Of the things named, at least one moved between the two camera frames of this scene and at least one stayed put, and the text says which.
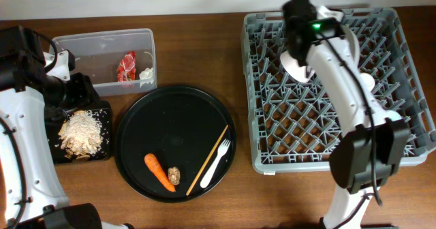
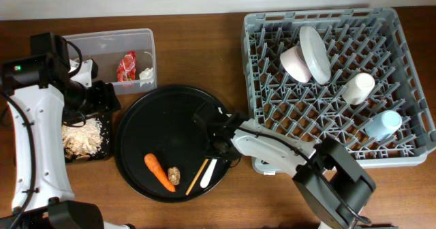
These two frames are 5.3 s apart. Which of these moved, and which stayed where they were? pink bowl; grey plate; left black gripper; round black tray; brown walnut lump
Moved: left black gripper; grey plate
Stayed: brown walnut lump; pink bowl; round black tray
